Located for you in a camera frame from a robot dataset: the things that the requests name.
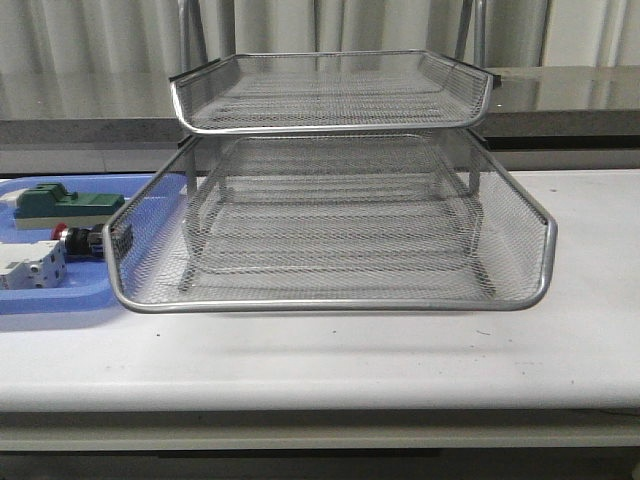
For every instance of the red emergency stop push button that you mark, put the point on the red emergency stop push button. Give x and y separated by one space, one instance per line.
87 243

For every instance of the white circuit breaker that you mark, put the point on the white circuit breaker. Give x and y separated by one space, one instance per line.
34 265

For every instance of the blue plastic tray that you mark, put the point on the blue plastic tray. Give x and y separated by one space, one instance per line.
86 285

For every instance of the silver mesh tray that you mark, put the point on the silver mesh tray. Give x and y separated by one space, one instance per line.
239 232
516 249
330 95

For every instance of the grey stone counter ledge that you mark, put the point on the grey stone counter ledge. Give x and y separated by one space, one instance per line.
556 104

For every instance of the green and cream relay module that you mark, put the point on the green and cream relay module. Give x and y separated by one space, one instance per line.
49 204

